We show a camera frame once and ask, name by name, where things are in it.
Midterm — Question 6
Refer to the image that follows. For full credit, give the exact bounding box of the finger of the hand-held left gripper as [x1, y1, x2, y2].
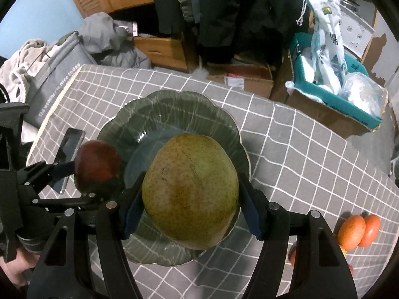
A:
[31, 190, 120, 211]
[17, 160, 77, 194]

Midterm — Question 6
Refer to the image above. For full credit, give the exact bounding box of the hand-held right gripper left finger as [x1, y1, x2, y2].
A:
[26, 174, 147, 299]

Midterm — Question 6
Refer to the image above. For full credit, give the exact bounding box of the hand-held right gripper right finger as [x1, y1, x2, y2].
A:
[238, 173, 359, 299]

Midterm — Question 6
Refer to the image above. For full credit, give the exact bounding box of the dark red apple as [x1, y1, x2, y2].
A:
[74, 141, 121, 194]

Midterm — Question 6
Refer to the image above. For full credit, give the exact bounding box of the green mango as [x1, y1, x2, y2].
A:
[142, 133, 240, 251]

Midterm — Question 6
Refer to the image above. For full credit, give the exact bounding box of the green scalloped plate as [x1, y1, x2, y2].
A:
[96, 90, 251, 267]

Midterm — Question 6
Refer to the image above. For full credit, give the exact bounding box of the person's left hand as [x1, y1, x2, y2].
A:
[0, 252, 40, 290]

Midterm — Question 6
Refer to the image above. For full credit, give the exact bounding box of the dark blue rectangular case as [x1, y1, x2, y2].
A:
[54, 128, 86, 194]

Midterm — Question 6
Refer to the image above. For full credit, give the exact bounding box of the grey checked tablecloth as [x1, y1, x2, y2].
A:
[26, 64, 399, 299]

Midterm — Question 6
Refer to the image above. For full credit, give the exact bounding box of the beige blanket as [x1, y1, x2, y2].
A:
[0, 39, 60, 103]

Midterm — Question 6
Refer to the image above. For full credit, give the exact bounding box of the grey fabric storage bag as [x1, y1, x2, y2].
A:
[23, 31, 100, 128]

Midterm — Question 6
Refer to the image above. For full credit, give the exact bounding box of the orange tangerine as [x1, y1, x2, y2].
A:
[337, 215, 366, 251]
[358, 215, 381, 247]

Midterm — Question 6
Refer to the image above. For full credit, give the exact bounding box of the brown cardboard box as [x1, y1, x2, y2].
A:
[206, 59, 275, 98]

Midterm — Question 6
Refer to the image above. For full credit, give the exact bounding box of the grey crumpled jacket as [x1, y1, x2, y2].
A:
[78, 12, 153, 69]

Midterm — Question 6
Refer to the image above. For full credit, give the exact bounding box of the teal plastic bin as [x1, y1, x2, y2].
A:
[284, 33, 390, 139]

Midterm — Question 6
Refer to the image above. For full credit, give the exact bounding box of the wooden drawer box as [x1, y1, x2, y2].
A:
[133, 36, 191, 71]

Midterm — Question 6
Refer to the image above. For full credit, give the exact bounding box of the clear plastic bag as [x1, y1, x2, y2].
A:
[338, 72, 389, 117]

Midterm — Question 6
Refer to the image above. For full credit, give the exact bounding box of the white printed plastic bag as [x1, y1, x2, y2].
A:
[295, 0, 350, 94]

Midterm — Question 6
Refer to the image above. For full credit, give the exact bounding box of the black hanging coat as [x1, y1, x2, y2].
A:
[151, 0, 309, 66]

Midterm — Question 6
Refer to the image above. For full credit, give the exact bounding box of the white dotted storage box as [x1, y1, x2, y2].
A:
[339, 8, 375, 58]

